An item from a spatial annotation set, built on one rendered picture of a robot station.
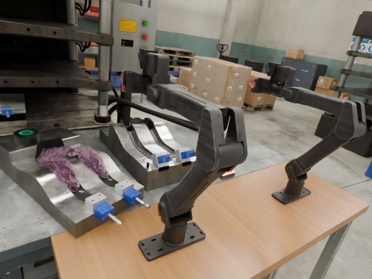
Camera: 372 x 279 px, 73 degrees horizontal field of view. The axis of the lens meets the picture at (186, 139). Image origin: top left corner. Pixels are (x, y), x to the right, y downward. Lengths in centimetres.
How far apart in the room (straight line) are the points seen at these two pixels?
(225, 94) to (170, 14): 403
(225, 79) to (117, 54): 340
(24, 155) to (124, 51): 93
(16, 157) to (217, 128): 75
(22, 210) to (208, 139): 64
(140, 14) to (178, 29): 669
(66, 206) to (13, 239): 14
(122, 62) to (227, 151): 129
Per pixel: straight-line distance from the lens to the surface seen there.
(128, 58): 172
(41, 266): 100
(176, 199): 67
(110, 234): 81
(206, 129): 49
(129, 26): 170
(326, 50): 836
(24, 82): 153
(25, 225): 88
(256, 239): 89
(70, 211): 81
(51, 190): 87
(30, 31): 150
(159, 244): 78
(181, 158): 101
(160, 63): 71
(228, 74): 483
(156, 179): 97
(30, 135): 106
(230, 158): 51
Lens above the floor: 137
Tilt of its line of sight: 23 degrees down
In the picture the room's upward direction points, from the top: 9 degrees clockwise
